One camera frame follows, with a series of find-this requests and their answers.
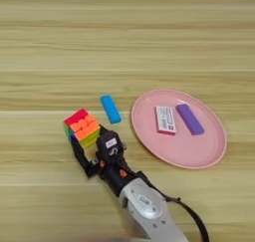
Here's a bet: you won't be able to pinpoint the white red eraser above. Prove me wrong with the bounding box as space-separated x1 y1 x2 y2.
154 105 178 136

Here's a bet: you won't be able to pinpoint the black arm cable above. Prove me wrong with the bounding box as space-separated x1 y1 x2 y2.
142 171 211 242

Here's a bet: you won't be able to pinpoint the multicoloured puzzle cube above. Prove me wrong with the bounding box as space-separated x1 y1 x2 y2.
63 107 102 150

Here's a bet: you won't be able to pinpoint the blue rectangular block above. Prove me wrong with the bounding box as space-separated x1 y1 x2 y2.
100 94 123 124

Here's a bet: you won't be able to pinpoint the pink round plate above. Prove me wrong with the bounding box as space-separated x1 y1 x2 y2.
129 88 228 170

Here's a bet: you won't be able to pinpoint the purple rectangular block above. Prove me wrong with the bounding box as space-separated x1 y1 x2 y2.
175 103 206 136

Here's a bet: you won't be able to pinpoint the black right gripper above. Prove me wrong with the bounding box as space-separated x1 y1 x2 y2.
70 123 148 198

